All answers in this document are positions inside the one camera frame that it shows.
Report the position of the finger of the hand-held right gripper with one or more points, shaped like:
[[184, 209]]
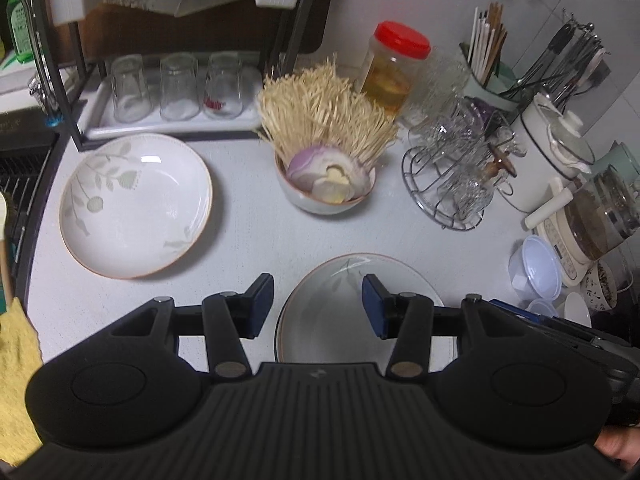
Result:
[[515, 307]]

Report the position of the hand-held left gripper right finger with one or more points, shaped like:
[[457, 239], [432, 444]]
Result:
[[372, 307]]

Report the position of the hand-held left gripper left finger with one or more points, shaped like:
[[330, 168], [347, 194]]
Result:
[[260, 306]]

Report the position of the small leaf-pattern plate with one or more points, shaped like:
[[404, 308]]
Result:
[[325, 310]]

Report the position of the plain white bowl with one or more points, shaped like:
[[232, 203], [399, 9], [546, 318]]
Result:
[[577, 310]]

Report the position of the large leaf-pattern plate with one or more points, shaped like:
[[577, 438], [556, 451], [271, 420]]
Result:
[[135, 205]]

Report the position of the person's right hand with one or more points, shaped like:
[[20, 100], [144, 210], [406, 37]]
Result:
[[622, 447]]

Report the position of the small clear plastic cup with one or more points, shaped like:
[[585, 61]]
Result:
[[542, 307]]

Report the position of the patterned chili bowl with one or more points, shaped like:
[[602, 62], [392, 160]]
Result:
[[600, 285]]

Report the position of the small grey-white bowl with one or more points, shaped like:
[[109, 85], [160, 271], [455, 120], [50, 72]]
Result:
[[320, 202]]

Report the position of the glass health kettle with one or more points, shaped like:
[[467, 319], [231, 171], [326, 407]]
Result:
[[595, 215]]

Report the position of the clear crystal cup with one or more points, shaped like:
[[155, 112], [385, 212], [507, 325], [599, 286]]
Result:
[[432, 132], [465, 192]]

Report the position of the amber glass cup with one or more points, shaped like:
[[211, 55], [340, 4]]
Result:
[[501, 160]]

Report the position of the cut onion half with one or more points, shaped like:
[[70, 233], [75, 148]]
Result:
[[320, 167]]

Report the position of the white electric cooker pot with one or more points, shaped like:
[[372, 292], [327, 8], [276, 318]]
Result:
[[545, 160]]

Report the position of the white drying tray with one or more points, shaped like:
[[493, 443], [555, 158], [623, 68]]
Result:
[[175, 127]]

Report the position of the purple glass cup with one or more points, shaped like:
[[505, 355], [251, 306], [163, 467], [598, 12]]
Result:
[[479, 110]]

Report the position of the enoki mushroom bunch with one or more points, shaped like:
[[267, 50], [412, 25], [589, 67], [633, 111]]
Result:
[[320, 110]]

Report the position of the green chopstick holder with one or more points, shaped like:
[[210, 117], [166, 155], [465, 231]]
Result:
[[487, 92]]

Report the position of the red-print drinking glass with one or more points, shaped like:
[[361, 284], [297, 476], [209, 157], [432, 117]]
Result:
[[223, 85]]

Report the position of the textured glass pitcher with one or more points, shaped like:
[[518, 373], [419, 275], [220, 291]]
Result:
[[440, 87]]

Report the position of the clear drinking glass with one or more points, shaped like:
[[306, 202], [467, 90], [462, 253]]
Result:
[[178, 87], [130, 87]]

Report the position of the red-lidded plastic jar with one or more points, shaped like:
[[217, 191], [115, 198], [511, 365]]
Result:
[[395, 72]]

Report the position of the yellow cloth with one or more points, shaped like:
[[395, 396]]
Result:
[[17, 375]]

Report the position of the hanging kitchen utensils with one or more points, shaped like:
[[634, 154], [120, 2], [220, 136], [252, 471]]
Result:
[[565, 60]]

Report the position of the black sink drain rack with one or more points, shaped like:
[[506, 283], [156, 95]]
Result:
[[25, 190]]

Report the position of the bundle of chopsticks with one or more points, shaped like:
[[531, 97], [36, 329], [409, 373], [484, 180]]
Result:
[[487, 40]]

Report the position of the metal sink faucet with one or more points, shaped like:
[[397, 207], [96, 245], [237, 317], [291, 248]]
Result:
[[42, 70]]

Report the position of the green dish soap bottle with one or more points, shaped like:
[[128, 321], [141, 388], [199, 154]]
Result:
[[21, 25]]

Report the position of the black dish rack frame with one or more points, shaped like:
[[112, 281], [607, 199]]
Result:
[[75, 85]]

